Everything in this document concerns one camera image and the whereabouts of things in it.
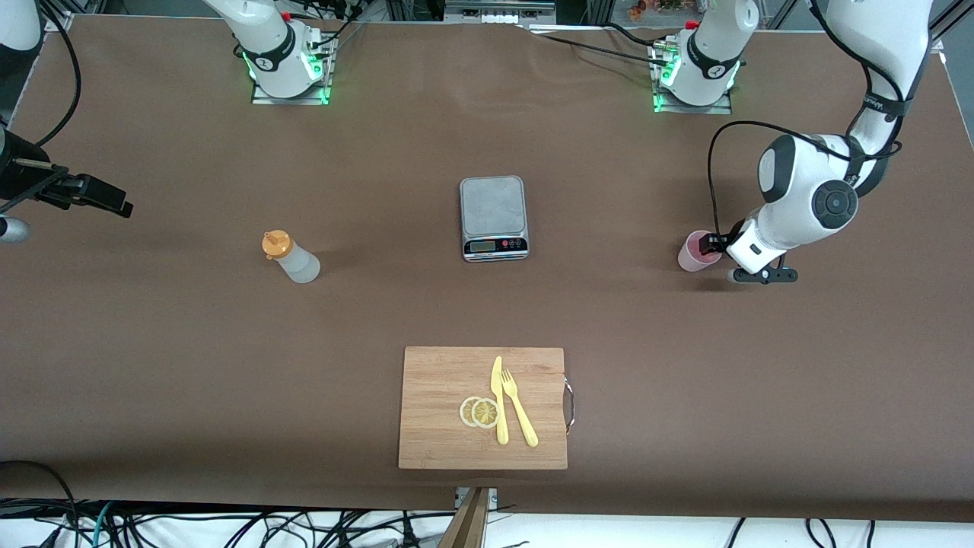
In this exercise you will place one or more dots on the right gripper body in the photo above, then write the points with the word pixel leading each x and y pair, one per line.
pixel 17 180

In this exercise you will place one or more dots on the pink plastic cup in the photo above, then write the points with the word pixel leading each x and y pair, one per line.
pixel 689 262

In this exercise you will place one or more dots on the clear sauce bottle orange cap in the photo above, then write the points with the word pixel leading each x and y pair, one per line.
pixel 300 266

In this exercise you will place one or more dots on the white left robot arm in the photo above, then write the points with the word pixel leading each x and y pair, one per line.
pixel 883 46

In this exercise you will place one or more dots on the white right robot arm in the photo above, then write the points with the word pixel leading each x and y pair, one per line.
pixel 274 53

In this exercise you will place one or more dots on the brown table cover sheet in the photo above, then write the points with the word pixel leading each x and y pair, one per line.
pixel 228 380

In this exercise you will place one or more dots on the silver digital kitchen scale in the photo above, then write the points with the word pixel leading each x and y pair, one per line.
pixel 493 205

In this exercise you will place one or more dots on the orange background object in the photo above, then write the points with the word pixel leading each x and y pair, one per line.
pixel 638 9

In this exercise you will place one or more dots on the yellow plastic fork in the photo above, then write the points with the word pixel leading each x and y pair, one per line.
pixel 521 415

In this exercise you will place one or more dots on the yellow plastic knife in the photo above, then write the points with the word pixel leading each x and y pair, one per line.
pixel 496 380

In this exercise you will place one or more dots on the lemon slice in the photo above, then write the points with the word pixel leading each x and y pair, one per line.
pixel 465 412
pixel 485 413

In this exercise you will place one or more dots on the white power strip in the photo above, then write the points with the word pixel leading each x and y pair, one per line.
pixel 498 18

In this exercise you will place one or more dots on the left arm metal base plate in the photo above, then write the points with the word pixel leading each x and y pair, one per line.
pixel 719 109

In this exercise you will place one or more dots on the aluminium frame profile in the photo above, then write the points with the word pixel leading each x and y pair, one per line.
pixel 937 44
pixel 59 19

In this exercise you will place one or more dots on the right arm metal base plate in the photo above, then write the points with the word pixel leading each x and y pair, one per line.
pixel 262 100

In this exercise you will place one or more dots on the small metal bracket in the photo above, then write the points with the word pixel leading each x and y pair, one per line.
pixel 493 498

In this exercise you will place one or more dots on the wooden post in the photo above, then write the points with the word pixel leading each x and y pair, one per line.
pixel 468 525

